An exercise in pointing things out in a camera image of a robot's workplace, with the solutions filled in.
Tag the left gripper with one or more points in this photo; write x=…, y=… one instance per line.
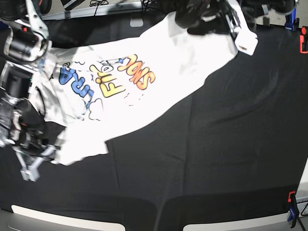
x=225, y=22

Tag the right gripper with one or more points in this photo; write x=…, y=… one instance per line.
x=30, y=146

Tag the white printed t-shirt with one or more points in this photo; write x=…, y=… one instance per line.
x=99, y=92

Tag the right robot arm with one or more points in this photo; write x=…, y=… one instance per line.
x=28, y=62

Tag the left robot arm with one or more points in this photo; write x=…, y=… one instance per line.
x=202, y=17

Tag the blue clamp top right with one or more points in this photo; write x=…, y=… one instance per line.
x=292, y=22

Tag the red clamp top right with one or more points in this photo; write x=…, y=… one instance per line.
x=303, y=40

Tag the black tablecloth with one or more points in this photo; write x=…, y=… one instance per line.
x=231, y=150

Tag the red blue clamp bottom right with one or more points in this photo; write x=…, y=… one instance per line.
x=293, y=209

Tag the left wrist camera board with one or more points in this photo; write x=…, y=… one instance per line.
x=246, y=42

